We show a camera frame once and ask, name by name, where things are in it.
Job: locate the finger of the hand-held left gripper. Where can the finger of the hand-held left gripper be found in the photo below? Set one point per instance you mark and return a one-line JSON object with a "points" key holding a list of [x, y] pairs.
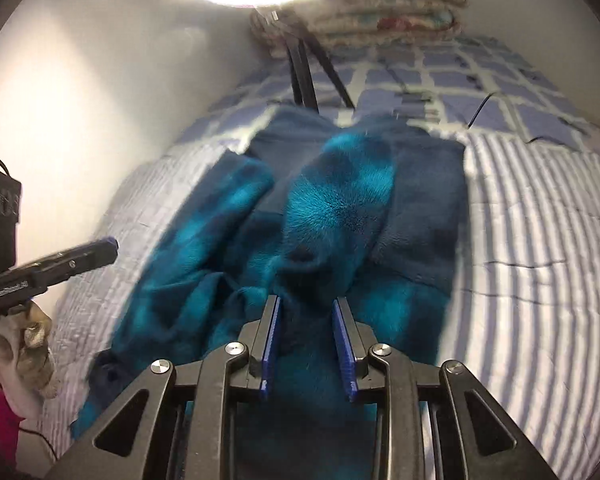
{"points": [[85, 257]]}

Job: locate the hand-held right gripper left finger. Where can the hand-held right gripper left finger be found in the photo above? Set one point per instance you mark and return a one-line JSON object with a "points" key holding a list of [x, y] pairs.
{"points": [[271, 350]]}

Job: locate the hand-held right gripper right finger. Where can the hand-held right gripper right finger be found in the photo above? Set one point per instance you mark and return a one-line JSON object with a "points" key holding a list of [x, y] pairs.
{"points": [[344, 350]]}

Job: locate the teal plaid fleece robe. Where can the teal plaid fleece robe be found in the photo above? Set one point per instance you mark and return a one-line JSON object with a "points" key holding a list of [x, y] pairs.
{"points": [[330, 210]]}

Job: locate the person's left hand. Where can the person's left hand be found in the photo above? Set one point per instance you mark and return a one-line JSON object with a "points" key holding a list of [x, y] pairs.
{"points": [[27, 355]]}

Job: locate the grey striped bed quilt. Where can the grey striped bed quilt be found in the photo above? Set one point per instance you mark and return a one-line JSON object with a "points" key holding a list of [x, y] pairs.
{"points": [[530, 260]]}

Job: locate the black tripod legs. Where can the black tripod legs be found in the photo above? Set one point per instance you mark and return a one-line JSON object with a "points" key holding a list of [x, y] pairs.
{"points": [[300, 70]]}

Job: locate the folded floral blanket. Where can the folded floral blanket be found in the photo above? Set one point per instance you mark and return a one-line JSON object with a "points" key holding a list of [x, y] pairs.
{"points": [[395, 15]]}

